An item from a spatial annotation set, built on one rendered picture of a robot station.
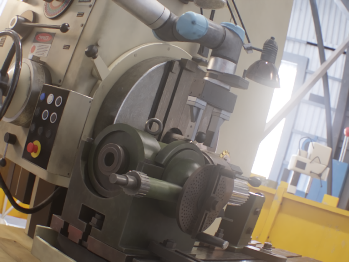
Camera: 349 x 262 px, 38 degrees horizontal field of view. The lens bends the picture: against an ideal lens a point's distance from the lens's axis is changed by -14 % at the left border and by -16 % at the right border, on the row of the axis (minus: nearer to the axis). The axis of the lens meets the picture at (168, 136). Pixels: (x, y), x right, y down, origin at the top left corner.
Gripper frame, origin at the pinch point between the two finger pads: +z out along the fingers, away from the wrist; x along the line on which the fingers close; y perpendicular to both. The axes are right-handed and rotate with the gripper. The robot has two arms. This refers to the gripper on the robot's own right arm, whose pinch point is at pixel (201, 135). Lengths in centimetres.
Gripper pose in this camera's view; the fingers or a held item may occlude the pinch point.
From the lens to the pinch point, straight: 146.8
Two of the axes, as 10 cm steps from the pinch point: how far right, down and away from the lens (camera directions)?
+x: -6.9, -2.4, -6.8
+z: -3.1, 9.5, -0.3
